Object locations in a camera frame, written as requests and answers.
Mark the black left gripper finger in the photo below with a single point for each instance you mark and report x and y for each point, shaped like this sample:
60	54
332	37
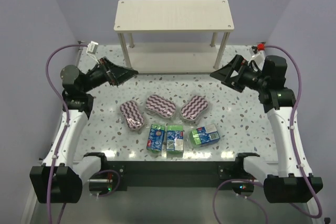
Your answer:
120	79
113	70

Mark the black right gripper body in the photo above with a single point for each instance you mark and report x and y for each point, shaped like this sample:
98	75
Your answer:
237	72

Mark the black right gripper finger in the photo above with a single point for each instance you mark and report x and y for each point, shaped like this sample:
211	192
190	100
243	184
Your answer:
227	70
226	79

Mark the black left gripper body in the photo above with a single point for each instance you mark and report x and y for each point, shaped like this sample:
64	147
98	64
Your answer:
110	72

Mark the purple wavy sponge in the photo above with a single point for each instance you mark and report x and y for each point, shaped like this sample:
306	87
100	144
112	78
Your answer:
133	116
192	110
160	106

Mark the green sponge pack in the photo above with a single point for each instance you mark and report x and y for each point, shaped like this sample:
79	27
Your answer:
174	140
205	135
156	138

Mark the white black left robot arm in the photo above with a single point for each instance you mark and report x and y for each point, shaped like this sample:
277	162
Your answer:
58	179

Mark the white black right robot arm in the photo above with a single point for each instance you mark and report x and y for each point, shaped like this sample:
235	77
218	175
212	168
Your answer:
293	181

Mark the cream two-tier wooden shelf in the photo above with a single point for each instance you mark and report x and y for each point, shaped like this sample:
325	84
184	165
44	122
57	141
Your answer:
173	16

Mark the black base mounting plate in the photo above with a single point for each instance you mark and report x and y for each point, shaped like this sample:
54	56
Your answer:
205	174

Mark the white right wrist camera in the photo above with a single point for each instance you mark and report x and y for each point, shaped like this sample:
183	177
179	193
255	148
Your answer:
258	57

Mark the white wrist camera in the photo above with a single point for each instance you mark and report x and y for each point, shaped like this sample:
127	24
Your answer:
258	57
92	48

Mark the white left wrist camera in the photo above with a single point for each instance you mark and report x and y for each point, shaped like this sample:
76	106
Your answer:
92	48

